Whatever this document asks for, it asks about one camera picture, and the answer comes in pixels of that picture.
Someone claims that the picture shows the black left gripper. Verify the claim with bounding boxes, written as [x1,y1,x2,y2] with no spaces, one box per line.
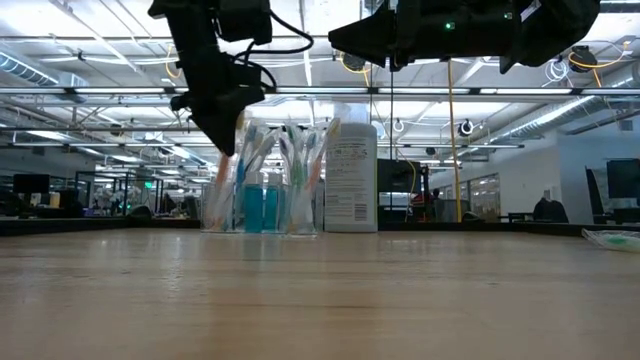
[169,49,266,157]

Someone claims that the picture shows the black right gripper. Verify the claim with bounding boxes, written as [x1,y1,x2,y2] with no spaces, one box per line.
[327,0,521,69]

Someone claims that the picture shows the clear acrylic organizer holder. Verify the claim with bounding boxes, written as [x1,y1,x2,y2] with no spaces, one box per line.
[201,180,322,236]

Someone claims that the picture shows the white labelled wipes canister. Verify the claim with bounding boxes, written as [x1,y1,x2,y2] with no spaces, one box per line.
[323,102,379,234]

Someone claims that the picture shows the black screen on stand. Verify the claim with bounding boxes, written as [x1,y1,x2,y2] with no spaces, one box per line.
[377,158,424,195]

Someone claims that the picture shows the red object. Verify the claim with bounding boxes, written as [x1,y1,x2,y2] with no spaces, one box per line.
[409,192,437,224]

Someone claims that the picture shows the grey bin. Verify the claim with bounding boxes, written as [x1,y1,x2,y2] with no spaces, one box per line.
[434,199,472,224]

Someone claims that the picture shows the black computer monitor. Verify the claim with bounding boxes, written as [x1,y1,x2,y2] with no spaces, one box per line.
[13,173,51,195]
[606,158,640,200]

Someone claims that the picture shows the black chair back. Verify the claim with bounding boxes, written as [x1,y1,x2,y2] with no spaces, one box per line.
[532,197,570,224]

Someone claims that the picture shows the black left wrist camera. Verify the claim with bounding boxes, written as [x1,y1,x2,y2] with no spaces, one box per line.
[224,58,267,96]

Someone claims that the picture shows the black hanging cable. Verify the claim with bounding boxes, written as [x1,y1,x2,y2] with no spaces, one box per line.
[387,67,395,211]

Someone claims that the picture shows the black table edge rail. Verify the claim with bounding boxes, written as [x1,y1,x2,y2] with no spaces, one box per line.
[0,217,640,238]

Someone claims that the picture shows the silver ventilation duct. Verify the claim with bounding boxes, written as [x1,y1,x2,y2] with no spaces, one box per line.
[0,51,60,87]
[492,97,601,146]

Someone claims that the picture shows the black reel with yellow cable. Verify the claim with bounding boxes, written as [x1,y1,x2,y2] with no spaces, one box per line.
[568,44,600,74]

